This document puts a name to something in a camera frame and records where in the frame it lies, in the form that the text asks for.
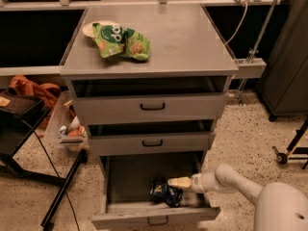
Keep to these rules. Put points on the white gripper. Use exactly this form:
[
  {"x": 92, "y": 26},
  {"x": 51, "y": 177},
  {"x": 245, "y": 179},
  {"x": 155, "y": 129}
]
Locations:
[{"x": 197, "y": 183}]

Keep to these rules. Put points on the blue chip bag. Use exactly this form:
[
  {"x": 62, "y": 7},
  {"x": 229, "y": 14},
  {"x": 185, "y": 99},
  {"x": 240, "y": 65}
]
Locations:
[{"x": 162, "y": 190}]

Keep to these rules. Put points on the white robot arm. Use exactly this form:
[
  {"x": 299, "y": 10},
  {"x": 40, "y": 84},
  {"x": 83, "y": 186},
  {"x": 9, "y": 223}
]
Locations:
[{"x": 278, "y": 206}]

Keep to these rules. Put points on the bottom grey drawer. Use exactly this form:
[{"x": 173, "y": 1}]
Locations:
[{"x": 126, "y": 198}]

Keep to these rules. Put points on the grey drawer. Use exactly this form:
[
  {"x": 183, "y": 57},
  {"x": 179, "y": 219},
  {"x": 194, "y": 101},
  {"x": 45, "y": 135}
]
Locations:
[
  {"x": 111, "y": 101},
  {"x": 151, "y": 137},
  {"x": 126, "y": 198}
]

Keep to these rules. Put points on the middle grey drawer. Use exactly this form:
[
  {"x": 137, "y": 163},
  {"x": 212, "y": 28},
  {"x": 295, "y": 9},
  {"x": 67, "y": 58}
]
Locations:
[{"x": 151, "y": 137}]

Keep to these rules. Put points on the top grey drawer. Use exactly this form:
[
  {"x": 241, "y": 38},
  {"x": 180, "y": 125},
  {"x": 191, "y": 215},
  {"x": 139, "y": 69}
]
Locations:
[{"x": 111, "y": 101}]

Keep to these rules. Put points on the grey drawer cabinet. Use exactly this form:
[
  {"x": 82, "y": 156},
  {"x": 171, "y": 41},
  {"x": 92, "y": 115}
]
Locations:
[{"x": 183, "y": 43}]

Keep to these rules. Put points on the green chip bag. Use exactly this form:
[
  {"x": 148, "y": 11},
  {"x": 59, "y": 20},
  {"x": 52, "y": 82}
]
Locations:
[{"x": 115, "y": 40}]

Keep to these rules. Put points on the black tripod wheel leg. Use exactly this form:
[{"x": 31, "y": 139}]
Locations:
[{"x": 294, "y": 151}]

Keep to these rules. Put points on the clear plastic bin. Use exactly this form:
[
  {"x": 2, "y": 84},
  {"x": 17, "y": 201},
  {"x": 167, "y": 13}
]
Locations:
[{"x": 60, "y": 125}]

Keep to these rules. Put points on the dark grey side cabinet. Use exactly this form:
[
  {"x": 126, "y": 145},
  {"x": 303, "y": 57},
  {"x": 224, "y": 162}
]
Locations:
[{"x": 283, "y": 87}]

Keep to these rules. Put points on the orange jacket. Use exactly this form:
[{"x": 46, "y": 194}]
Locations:
[{"x": 48, "y": 92}]

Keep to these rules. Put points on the black stand table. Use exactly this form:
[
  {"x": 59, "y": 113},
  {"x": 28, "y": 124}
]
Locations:
[{"x": 20, "y": 116}]

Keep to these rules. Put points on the white bowl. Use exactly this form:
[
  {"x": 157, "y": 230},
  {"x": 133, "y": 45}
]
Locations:
[{"x": 89, "y": 28}]

